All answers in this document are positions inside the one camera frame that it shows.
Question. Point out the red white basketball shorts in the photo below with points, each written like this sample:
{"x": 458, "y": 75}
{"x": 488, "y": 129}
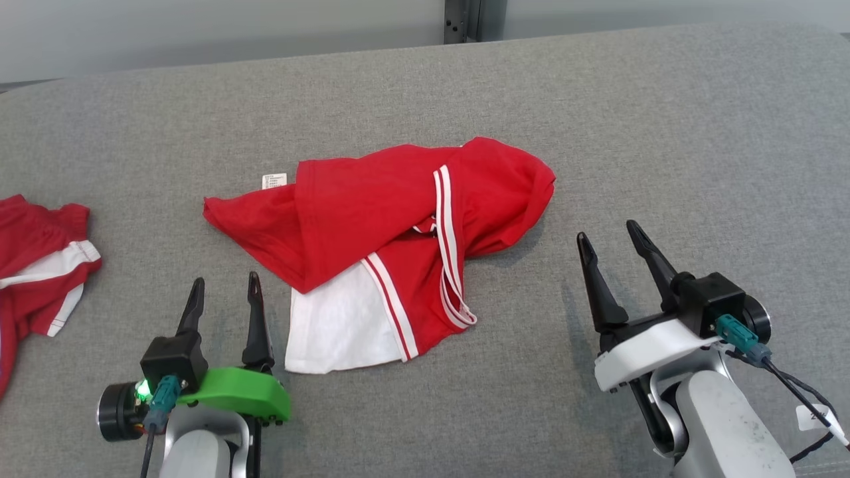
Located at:
{"x": 33, "y": 232}

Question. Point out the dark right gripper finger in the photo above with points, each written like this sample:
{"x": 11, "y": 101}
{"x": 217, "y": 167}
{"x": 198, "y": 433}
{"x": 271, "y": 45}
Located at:
{"x": 601, "y": 285}
{"x": 654, "y": 262}

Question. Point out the dark metal post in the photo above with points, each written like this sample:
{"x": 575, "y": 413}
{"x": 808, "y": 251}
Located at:
{"x": 458, "y": 20}

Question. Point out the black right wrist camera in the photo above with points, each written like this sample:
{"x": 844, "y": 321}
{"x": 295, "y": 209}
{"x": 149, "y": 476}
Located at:
{"x": 710, "y": 299}

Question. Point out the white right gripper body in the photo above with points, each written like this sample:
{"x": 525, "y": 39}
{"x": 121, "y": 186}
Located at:
{"x": 647, "y": 348}

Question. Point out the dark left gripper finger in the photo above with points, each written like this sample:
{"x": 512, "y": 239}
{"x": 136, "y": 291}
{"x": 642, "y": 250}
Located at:
{"x": 256, "y": 332}
{"x": 191, "y": 309}

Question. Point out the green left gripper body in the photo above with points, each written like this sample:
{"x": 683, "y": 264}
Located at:
{"x": 239, "y": 392}

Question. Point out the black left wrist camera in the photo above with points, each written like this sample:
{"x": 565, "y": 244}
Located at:
{"x": 174, "y": 358}

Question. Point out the red white basketball jersey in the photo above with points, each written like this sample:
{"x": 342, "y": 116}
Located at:
{"x": 345, "y": 212}

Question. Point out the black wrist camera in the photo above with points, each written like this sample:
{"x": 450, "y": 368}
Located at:
{"x": 710, "y": 299}
{"x": 174, "y": 358}

